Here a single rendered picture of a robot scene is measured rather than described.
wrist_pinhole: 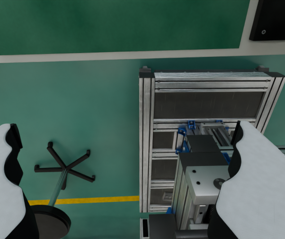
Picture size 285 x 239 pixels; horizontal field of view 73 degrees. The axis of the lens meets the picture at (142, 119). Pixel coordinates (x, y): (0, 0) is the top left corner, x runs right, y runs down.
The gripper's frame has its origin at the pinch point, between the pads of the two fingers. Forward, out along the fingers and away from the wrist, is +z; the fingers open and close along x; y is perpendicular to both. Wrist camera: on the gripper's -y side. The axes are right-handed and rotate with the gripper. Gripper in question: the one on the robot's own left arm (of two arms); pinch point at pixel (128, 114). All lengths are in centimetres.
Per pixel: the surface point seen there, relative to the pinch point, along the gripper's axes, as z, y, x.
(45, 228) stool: 59, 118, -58
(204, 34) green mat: 40.3, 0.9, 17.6
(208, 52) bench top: 40.5, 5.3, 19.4
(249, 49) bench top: 41, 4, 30
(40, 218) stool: 59, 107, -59
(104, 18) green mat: 40.3, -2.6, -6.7
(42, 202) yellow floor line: 115, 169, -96
